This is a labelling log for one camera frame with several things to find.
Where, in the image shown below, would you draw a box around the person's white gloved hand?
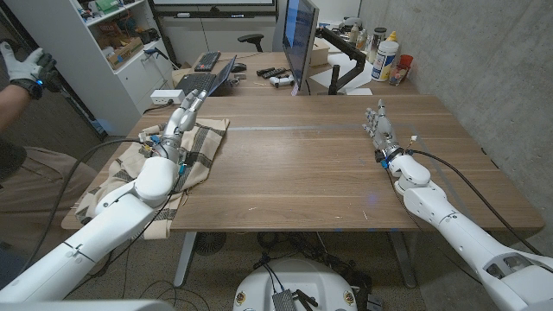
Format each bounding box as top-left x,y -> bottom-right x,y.
0,41 -> 64,101

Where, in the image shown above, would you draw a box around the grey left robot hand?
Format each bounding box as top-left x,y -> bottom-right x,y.
160,88 -> 208,163

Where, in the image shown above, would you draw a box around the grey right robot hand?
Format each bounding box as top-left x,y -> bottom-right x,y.
361,98 -> 405,163

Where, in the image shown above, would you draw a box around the person's bare forearm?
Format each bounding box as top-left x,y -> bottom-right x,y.
0,84 -> 34,133

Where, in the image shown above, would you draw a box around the beige plaid scarf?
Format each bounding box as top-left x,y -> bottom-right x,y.
75,117 -> 231,241

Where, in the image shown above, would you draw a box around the white power strip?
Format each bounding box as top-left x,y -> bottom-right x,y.
149,88 -> 187,106

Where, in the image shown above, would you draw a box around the black open laptop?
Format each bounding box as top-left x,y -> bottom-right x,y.
175,54 -> 238,98

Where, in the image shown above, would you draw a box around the white paper sheet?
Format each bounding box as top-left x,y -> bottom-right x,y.
308,53 -> 375,92

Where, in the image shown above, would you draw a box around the white shelf unit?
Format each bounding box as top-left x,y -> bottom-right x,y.
3,0 -> 176,137

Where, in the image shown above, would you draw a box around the black keyboard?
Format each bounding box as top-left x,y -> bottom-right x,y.
194,50 -> 222,73

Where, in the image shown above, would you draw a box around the white wipes canister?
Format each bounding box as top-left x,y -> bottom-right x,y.
371,40 -> 399,83

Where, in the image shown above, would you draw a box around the red cup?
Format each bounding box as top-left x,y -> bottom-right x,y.
388,54 -> 414,86

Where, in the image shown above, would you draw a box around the brown cardboard box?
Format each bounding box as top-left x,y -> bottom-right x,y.
105,36 -> 145,70

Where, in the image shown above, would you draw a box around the dark lidded jar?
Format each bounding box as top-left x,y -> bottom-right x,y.
367,27 -> 388,64

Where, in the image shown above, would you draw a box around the person's black shirt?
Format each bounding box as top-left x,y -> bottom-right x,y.
0,137 -> 27,181

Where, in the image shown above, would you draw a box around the beige box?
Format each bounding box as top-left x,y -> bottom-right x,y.
309,37 -> 331,67

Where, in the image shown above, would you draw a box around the white game controller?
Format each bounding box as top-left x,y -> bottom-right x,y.
269,73 -> 296,89

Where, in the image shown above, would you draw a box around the black office chair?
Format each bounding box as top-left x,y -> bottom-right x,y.
237,33 -> 265,53

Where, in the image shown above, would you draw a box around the black floor fan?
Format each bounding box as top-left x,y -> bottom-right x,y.
193,232 -> 228,257

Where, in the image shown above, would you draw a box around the black computer monitor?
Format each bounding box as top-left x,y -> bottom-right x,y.
271,0 -> 320,94

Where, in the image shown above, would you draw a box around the person's khaki trousers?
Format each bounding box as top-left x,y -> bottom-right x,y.
0,146 -> 99,260

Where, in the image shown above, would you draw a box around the grey table leg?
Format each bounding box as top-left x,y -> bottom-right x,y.
173,232 -> 198,289
388,232 -> 418,289

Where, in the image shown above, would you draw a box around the white robot torso base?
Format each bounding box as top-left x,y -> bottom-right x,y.
232,257 -> 359,311

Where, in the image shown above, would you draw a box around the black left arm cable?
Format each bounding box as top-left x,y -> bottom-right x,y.
19,137 -> 150,277

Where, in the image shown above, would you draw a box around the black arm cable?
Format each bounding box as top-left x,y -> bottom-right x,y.
19,137 -> 150,277
405,149 -> 543,257

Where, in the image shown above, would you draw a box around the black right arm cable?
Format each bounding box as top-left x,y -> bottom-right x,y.
405,149 -> 543,257

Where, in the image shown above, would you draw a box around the black floor cable bundle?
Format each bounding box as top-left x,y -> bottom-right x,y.
252,232 -> 372,303

